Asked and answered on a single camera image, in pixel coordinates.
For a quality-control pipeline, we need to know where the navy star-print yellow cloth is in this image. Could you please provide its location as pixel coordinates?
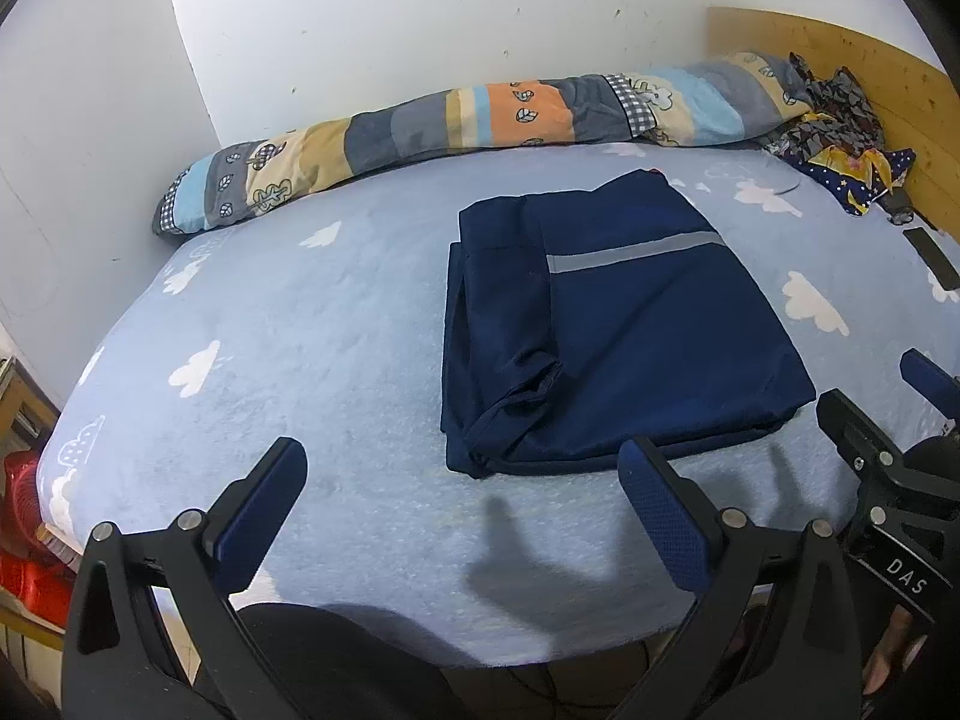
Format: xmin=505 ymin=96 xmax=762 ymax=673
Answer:
xmin=804 ymin=146 xmax=918 ymax=216

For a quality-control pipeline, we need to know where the dark floral clothes pile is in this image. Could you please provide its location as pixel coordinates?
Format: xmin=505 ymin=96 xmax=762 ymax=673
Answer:
xmin=757 ymin=52 xmax=886 ymax=166

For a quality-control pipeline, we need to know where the navy blue work jacket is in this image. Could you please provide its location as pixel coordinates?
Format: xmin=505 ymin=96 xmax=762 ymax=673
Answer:
xmin=441 ymin=169 xmax=818 ymax=481

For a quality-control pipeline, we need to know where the light blue cloud bed sheet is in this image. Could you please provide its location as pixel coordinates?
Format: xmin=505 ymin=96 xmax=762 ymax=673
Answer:
xmin=37 ymin=139 xmax=960 ymax=672

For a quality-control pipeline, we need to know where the small black object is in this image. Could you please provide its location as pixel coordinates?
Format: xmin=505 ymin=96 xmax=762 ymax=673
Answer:
xmin=885 ymin=191 xmax=935 ymax=230

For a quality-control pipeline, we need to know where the wooden shelf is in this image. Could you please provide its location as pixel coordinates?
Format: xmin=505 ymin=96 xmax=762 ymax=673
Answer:
xmin=0 ymin=355 xmax=62 ymax=460

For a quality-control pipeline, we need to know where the red plastic object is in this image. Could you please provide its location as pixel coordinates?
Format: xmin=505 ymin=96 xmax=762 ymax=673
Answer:
xmin=0 ymin=450 xmax=80 ymax=629

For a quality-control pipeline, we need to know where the person's right hand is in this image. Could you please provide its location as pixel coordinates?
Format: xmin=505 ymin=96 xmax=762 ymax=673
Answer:
xmin=862 ymin=606 xmax=914 ymax=695

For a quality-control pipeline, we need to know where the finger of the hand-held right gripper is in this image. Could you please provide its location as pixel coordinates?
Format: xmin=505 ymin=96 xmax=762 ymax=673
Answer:
xmin=900 ymin=349 xmax=960 ymax=421
xmin=816 ymin=388 xmax=914 ymax=512

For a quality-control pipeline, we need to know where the black cable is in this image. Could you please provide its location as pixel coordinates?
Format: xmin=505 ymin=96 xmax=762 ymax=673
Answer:
xmin=525 ymin=660 xmax=571 ymax=720

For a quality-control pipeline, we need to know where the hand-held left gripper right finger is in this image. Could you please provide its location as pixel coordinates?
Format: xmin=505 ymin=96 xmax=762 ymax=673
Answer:
xmin=600 ymin=436 xmax=863 ymax=720

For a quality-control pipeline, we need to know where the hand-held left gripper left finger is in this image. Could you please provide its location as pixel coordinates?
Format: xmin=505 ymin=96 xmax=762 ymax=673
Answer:
xmin=60 ymin=436 xmax=308 ymax=720

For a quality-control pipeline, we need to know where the patchwork rolled quilt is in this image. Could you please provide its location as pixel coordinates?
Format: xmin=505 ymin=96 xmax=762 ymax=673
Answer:
xmin=152 ymin=51 xmax=815 ymax=236

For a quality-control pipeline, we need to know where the wooden headboard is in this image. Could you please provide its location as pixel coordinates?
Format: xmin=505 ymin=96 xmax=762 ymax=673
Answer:
xmin=707 ymin=6 xmax=960 ymax=241

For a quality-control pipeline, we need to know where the black phone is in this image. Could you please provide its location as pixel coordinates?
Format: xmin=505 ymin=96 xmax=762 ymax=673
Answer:
xmin=902 ymin=228 xmax=960 ymax=284

